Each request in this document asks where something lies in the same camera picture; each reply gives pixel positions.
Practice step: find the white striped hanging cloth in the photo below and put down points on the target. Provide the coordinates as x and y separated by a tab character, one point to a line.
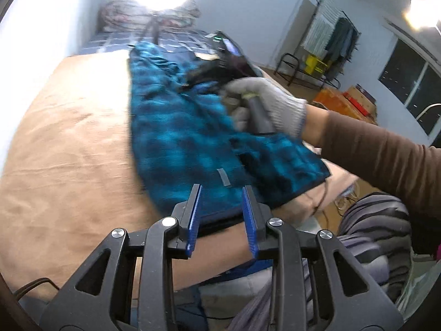
318	34

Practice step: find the dark window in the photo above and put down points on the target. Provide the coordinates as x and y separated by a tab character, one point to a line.
403	72

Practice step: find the grey striped cloth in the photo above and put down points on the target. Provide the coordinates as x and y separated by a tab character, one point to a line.
375	220

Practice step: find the folded floral quilt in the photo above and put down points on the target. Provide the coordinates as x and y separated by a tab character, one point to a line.
113	13

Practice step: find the person's right forearm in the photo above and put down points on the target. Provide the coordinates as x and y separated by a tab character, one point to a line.
379	158

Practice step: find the tan blanket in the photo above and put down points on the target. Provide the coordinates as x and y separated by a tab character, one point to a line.
69	144

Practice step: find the dark green hanging garment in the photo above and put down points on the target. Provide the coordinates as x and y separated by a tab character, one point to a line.
341	41

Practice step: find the cardboard box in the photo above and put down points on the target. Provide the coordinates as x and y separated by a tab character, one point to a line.
360	103

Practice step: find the black tripod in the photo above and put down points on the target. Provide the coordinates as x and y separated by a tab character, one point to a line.
151	32

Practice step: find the ceiling light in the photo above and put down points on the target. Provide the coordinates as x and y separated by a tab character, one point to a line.
422	8

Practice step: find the blue patterned bedsheet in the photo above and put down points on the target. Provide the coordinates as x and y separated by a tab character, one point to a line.
110	39

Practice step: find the metal clothes drying rack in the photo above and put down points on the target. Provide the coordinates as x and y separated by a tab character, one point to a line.
322	3

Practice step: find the yellow plastic crate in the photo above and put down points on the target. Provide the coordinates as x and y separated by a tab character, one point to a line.
315	64

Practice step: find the person's right hand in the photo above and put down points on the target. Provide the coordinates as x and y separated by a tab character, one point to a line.
279	103

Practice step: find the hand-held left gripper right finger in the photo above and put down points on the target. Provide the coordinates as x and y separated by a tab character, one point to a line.
250	220

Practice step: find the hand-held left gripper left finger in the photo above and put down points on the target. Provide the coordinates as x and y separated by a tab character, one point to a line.
193	220

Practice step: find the translucent plastic bag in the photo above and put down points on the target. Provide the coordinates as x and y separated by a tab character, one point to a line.
420	289

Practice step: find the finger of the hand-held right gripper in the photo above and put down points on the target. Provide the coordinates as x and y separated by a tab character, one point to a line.
201	77

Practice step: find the blue plaid fleece jacket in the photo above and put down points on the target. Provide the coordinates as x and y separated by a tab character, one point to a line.
172	127

